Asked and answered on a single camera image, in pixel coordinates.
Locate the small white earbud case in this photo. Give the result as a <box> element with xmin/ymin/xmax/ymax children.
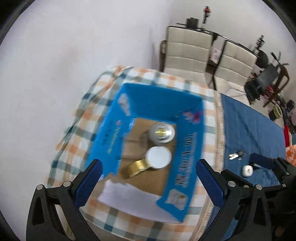
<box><xmin>241</xmin><ymin>165</ymin><xmax>253</xmax><ymax>178</ymax></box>

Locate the black key bunch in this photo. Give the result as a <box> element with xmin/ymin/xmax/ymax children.
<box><xmin>229</xmin><ymin>150</ymin><xmax>246</xmax><ymax>160</ymax></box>

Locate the white quilted chair left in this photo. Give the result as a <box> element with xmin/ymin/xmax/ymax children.
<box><xmin>164</xmin><ymin>26</ymin><xmax>213</xmax><ymax>85</ymax></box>

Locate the blue striped cloth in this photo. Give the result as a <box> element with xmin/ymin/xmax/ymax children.
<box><xmin>203</xmin><ymin>93</ymin><xmax>287</xmax><ymax>241</ymax></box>

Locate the white quilted chair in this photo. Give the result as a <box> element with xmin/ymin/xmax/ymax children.
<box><xmin>164</xmin><ymin>26</ymin><xmax>213</xmax><ymax>85</ymax></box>
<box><xmin>213</xmin><ymin>40</ymin><xmax>257</xmax><ymax>106</ymax></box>

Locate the white quilted chair right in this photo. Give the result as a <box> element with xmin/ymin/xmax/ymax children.
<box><xmin>213</xmin><ymin>40</ymin><xmax>257</xmax><ymax>106</ymax></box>

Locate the black folding chair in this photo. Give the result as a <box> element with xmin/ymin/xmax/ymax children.
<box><xmin>244</xmin><ymin>64</ymin><xmax>278</xmax><ymax>104</ymax></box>

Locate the wire clothes hanger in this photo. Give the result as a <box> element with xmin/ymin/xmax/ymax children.
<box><xmin>225</xmin><ymin>81</ymin><xmax>246</xmax><ymax>97</ymax></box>

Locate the dark wooden chair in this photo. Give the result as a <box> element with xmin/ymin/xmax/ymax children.
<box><xmin>263</xmin><ymin>51</ymin><xmax>290</xmax><ymax>107</ymax></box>

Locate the blue cardboard box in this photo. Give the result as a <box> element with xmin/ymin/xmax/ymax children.
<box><xmin>88</xmin><ymin>83</ymin><xmax>205</xmax><ymax>223</ymax></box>

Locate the green plastic basin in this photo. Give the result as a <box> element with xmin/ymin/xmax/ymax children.
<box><xmin>268</xmin><ymin>104</ymin><xmax>282</xmax><ymax>121</ymax></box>

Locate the silver round tin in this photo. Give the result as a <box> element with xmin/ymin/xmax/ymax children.
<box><xmin>149</xmin><ymin>121</ymin><xmax>176</xmax><ymax>146</ymax></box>

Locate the plaid checkered cloth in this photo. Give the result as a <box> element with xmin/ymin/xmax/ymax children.
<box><xmin>47</xmin><ymin>66</ymin><xmax>225</xmax><ymax>240</ymax></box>

